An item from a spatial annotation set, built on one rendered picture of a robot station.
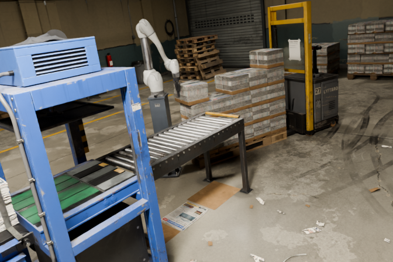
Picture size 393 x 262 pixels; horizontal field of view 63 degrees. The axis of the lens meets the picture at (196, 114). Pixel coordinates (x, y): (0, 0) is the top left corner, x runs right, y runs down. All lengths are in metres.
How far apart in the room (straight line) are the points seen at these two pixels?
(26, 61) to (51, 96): 0.24
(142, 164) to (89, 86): 0.60
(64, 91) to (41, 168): 0.38
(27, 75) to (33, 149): 0.39
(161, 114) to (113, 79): 1.92
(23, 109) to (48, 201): 0.47
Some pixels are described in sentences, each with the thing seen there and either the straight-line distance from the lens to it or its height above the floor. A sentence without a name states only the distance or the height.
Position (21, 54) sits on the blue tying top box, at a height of 1.71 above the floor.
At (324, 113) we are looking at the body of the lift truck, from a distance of 5.02.
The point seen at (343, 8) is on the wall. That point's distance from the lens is 10.16.
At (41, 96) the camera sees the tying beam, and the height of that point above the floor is 1.51.
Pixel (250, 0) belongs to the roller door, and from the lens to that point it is 11.35.
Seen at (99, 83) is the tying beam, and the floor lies 1.51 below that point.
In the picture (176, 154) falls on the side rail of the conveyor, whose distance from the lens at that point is 2.50.
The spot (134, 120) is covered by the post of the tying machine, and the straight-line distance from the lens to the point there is 1.93.
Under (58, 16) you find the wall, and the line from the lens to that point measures 10.14.
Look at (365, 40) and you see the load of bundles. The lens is 8.38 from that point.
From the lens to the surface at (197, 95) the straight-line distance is 3.78.
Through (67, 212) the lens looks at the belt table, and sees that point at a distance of 2.07.
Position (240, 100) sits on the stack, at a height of 0.74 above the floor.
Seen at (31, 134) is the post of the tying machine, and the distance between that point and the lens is 1.65.
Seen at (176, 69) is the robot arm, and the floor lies 1.26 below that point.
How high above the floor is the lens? 1.75
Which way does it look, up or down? 16 degrees down
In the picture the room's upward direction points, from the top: 7 degrees counter-clockwise
